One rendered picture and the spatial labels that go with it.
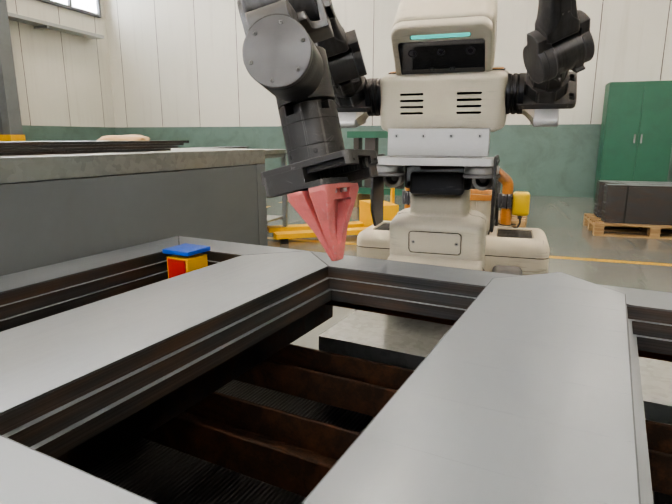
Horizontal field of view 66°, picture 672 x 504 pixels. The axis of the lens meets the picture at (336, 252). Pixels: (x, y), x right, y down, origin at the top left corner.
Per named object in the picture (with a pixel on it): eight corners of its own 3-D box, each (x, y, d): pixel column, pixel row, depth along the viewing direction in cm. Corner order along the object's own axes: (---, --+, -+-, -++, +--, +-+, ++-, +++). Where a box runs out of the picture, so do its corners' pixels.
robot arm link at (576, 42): (556, 55, 106) (531, 67, 107) (562, 14, 98) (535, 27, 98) (581, 84, 102) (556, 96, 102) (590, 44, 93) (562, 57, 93)
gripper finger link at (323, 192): (341, 262, 48) (321, 162, 48) (279, 272, 52) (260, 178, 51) (373, 251, 54) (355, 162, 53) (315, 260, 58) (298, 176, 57)
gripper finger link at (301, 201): (364, 259, 47) (344, 156, 46) (299, 269, 50) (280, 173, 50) (394, 248, 53) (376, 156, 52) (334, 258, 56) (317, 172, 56)
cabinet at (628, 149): (597, 201, 888) (610, 82, 846) (593, 198, 933) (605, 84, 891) (664, 204, 857) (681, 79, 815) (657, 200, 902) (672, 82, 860)
